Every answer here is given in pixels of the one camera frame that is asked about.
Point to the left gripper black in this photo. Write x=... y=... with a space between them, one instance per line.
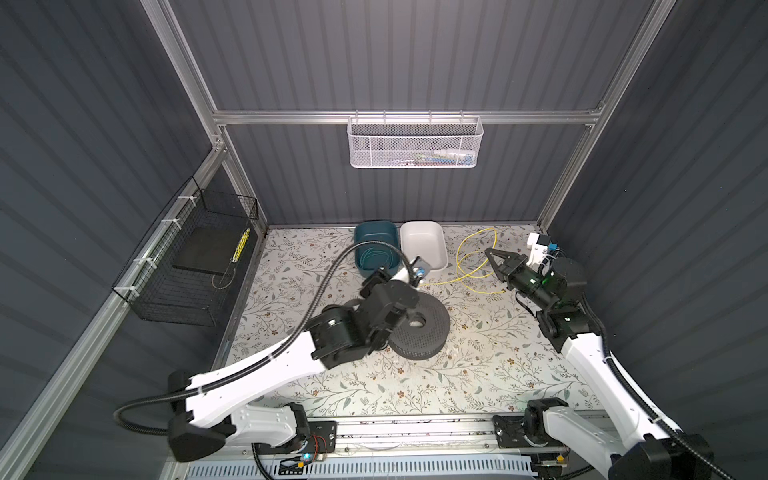
x=376 y=281

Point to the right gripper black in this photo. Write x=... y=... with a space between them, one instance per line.
x=510 y=268

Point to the teal plastic tray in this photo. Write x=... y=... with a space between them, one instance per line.
x=370 y=258

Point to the grey foam spool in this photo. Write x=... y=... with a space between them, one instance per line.
x=424 y=331

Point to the white plastic tray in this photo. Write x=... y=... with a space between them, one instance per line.
x=425 y=239

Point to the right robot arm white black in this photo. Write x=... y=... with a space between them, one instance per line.
x=648 y=444

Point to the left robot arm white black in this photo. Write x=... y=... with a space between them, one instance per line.
x=203 y=413

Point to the items in white basket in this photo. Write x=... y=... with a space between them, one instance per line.
x=450 y=157

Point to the yellow perforated strip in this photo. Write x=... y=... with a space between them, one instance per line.
x=240 y=246

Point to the black flat pad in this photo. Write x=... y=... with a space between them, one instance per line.
x=207 y=250

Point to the white vented cover strip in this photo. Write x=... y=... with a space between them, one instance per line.
x=471 y=466

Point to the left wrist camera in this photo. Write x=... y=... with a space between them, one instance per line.
x=419 y=269

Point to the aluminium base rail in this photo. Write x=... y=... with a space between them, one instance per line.
x=414 y=433

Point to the white wire wall basket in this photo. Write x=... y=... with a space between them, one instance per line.
x=375 y=142

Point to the black wire wall basket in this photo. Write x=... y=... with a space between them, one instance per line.
x=190 y=272

